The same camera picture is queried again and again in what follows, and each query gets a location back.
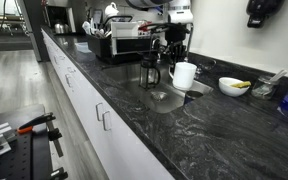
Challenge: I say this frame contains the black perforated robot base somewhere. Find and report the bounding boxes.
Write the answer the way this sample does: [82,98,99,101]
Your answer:
[0,104,52,180]

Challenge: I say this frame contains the black coffee machine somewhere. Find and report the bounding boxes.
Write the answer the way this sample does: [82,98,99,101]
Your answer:
[41,0,85,33]

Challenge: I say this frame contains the black dish drying rack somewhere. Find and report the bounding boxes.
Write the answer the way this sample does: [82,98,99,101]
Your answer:
[85,14,158,64]

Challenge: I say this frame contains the white cabinet front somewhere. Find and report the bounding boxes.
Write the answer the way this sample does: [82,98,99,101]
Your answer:
[42,30,174,180]

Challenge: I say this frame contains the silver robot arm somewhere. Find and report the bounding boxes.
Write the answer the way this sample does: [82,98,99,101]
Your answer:
[125,0,194,45]

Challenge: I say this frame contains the white bowl with sponge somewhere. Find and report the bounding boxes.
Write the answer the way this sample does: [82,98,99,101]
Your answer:
[218,77,248,97]

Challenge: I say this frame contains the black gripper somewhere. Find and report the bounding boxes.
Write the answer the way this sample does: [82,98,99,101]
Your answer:
[165,23,190,49]

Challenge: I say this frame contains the blue steel-lined mug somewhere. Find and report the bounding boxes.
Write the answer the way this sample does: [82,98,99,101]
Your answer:
[184,91,203,104]

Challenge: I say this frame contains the yellow sponge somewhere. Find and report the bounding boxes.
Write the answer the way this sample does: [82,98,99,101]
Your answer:
[230,81,251,89]

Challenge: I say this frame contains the black glass french press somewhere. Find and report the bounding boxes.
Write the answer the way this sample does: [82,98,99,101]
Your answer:
[139,55,161,90]

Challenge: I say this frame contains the sink drain strainer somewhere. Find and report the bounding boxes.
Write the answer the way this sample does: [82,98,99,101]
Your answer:
[151,91,168,101]

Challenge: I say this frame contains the orange handled clamp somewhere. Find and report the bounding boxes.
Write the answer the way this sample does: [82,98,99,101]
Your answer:
[17,112,55,134]

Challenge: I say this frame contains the black wall soap dispenser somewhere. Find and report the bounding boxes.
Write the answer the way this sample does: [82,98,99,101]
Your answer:
[246,0,285,28]

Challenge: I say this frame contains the white ceramic cup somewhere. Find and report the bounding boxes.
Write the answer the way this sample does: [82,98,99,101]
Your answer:
[168,62,197,91]

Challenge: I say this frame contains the glass jar with utensils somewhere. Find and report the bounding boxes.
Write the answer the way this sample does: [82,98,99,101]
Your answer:
[251,70,287,100]

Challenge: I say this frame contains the stainless steel sink basin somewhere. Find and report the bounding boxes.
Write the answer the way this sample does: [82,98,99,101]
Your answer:
[101,62,215,115]

